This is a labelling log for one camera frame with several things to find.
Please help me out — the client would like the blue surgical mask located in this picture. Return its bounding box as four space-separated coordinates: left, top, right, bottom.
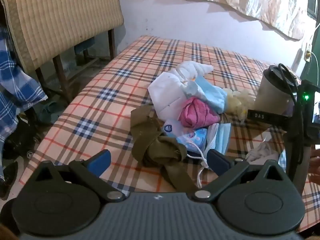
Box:
187 123 232 188

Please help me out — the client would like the blue tissue packet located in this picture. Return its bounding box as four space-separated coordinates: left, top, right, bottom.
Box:
162 119 207 154

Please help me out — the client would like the olive green cloth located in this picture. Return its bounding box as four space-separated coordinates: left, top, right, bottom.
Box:
130 105 197 193

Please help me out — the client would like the pink towel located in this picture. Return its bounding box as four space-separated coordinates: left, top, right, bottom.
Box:
178 97 221 129

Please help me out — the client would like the white kn95 mask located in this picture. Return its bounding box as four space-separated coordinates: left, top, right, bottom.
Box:
148 72 187 121

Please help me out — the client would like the white towel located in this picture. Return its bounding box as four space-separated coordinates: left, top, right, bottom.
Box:
175 61 214 81

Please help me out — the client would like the white sock bundle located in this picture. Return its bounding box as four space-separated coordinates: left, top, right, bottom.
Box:
246 142 279 165

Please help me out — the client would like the light blue cloth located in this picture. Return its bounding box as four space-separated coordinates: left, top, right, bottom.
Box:
183 76 227 114

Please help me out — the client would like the person right hand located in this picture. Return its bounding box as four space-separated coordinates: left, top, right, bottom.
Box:
308 148 320 185

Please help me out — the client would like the white cardboard box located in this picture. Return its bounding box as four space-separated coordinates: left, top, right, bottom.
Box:
251 131 286 168

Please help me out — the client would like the grey tumbler black lid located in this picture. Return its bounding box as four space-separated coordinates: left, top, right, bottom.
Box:
253 65 298 116

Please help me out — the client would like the plaid bed sheet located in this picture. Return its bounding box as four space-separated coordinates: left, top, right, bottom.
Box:
19 35 320 233

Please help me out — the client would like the green wooden door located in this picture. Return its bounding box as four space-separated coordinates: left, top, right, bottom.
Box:
300 0 319 86

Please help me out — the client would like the blue checkered cloth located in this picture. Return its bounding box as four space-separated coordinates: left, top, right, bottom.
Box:
0 27 48 181

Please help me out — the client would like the woven mat chair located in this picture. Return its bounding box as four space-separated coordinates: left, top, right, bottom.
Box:
1 0 124 102

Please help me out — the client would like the wall power socket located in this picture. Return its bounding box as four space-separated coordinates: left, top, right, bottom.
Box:
304 42 312 62

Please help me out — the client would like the white charger cable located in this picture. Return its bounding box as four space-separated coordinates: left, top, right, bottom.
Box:
307 22 320 83

